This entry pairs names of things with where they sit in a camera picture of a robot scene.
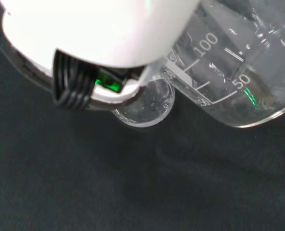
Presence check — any black bench cloth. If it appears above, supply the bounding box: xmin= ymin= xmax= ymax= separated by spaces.
xmin=0 ymin=0 xmax=285 ymax=231

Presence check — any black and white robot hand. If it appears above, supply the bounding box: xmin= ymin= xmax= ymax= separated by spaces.
xmin=0 ymin=0 xmax=201 ymax=111

